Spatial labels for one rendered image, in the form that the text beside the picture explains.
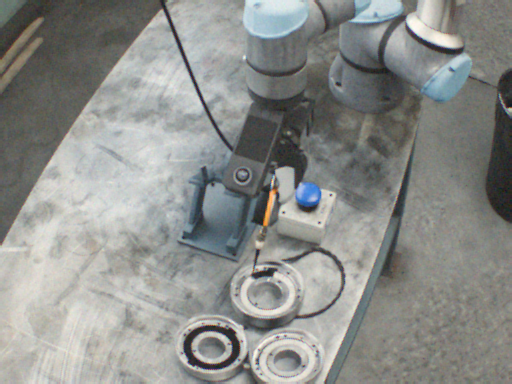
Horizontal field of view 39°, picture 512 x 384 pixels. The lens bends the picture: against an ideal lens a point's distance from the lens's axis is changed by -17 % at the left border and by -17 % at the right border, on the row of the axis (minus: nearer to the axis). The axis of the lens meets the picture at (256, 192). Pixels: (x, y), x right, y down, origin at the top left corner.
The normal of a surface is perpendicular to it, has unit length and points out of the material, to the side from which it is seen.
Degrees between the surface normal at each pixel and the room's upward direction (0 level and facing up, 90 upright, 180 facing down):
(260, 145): 31
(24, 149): 0
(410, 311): 0
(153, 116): 0
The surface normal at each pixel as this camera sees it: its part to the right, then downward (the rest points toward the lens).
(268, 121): -0.16, -0.17
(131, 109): -0.01, -0.64
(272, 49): -0.17, 0.76
